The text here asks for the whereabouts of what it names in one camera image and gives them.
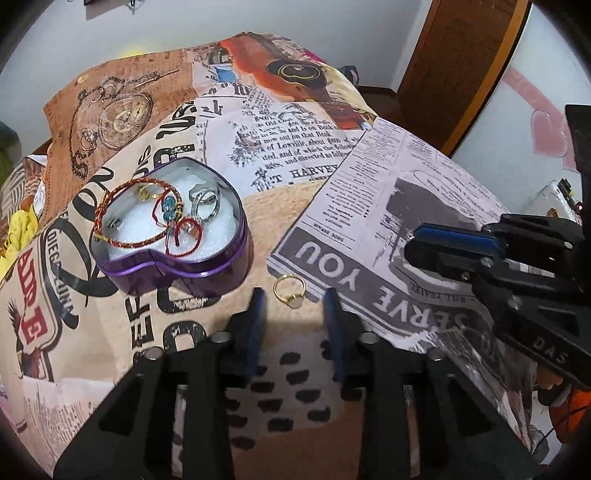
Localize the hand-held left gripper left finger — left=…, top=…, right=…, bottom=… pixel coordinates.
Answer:
left=53, top=286, right=269, bottom=480

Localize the orange cloth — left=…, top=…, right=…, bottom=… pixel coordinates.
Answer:
left=536, top=383, right=591, bottom=444

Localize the pink heart sticker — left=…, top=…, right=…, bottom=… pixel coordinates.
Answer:
left=530, top=108, right=572, bottom=158

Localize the purple heart-shaped tin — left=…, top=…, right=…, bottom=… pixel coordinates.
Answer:
left=89, top=157, right=252, bottom=298

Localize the printed blanket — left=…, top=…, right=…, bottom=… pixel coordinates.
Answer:
left=0, top=30, right=555, bottom=480

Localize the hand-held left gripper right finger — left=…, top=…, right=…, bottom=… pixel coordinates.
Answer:
left=322, top=288, right=542, bottom=480

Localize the red cord blue bead bracelet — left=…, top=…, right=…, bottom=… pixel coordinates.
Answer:
left=151, top=193, right=205, bottom=257

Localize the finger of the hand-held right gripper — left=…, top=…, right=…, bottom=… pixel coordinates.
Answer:
left=414, top=215, right=588, bottom=260
left=404, top=239, right=514, bottom=283

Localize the white stickered appliance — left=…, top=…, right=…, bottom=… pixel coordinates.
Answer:
left=522, top=178, right=585, bottom=223

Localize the gold ring with white stone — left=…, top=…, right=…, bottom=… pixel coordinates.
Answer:
left=272, top=274, right=306, bottom=308

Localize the yellow cloth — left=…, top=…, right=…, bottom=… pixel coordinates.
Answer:
left=0, top=208, right=43, bottom=278

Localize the silver ring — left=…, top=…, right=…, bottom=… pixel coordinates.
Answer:
left=189, top=185, right=222, bottom=219

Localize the red gold braided bracelet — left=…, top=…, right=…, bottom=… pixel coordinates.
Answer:
left=93, top=179, right=186, bottom=246

